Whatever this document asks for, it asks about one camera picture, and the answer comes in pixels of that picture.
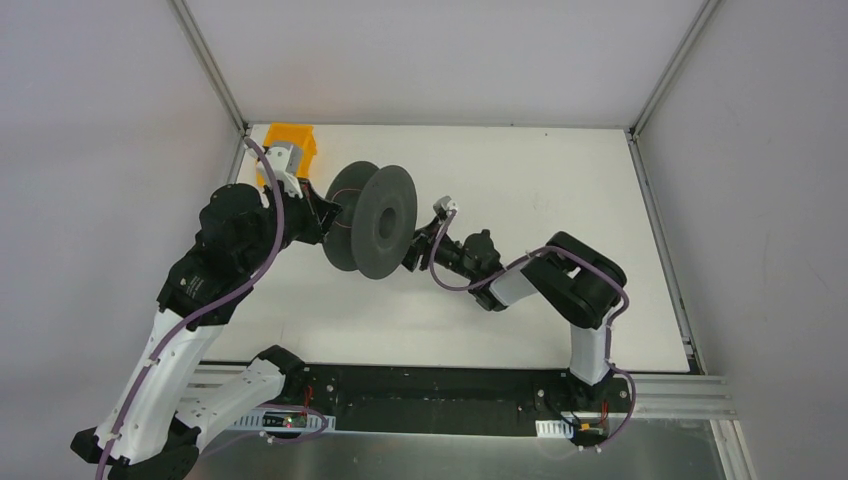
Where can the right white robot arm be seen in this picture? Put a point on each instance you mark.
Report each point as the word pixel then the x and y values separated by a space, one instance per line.
pixel 582 285

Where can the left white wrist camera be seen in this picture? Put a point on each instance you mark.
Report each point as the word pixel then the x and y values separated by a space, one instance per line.
pixel 285 159

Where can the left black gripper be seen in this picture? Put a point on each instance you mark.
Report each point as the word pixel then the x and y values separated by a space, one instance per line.
pixel 308 212

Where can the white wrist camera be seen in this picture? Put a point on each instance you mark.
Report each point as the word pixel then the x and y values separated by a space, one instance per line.
pixel 445 207
pixel 285 159

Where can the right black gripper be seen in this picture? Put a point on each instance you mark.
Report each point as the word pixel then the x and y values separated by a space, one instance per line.
pixel 425 240

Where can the white cable duct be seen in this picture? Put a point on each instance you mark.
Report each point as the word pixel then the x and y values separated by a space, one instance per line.
pixel 557 429
pixel 283 421

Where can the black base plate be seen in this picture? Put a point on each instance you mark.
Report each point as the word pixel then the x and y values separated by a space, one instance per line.
pixel 449 401

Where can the black cable spool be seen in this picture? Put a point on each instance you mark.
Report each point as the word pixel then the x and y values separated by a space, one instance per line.
pixel 375 229

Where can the left white cable duct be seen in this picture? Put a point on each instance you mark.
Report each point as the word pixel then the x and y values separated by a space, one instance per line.
pixel 283 421

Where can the right white cable duct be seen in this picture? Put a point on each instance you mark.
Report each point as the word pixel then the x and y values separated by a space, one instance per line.
pixel 557 429

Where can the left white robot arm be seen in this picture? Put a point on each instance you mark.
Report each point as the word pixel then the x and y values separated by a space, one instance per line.
pixel 153 432

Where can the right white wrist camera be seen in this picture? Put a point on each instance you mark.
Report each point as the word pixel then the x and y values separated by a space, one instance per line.
pixel 445 207

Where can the orange plastic bin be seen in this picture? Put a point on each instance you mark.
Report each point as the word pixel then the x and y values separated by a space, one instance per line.
pixel 301 135

